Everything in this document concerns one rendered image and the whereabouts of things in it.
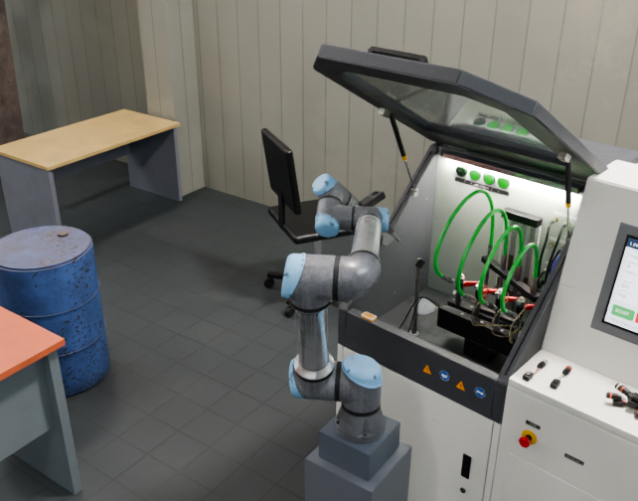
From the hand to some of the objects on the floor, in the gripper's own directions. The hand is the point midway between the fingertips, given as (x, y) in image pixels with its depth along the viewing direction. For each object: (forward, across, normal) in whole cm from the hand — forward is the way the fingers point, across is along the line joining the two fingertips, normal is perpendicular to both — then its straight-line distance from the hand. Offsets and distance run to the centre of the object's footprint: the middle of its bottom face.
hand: (391, 236), depth 247 cm
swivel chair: (+128, -189, +3) cm, 229 cm away
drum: (+17, -203, -110) cm, 232 cm away
